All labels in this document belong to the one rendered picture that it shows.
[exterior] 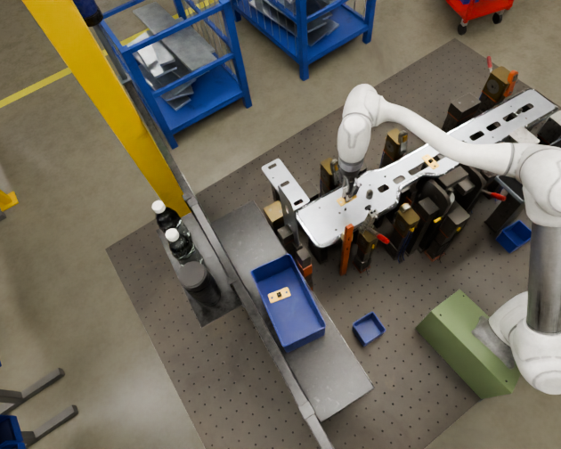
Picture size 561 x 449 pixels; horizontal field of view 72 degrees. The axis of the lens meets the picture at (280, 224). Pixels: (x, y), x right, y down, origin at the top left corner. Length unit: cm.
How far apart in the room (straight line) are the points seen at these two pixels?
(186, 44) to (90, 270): 189
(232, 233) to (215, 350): 55
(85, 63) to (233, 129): 225
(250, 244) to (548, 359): 109
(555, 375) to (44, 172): 364
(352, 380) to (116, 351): 178
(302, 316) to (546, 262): 80
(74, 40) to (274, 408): 149
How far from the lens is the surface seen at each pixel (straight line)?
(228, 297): 113
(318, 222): 168
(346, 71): 381
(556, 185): 117
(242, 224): 168
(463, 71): 284
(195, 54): 336
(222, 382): 184
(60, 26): 124
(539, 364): 148
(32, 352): 314
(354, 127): 126
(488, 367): 163
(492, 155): 134
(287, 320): 150
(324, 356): 147
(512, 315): 166
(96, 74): 132
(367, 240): 160
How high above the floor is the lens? 248
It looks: 62 degrees down
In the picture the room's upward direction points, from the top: 11 degrees counter-clockwise
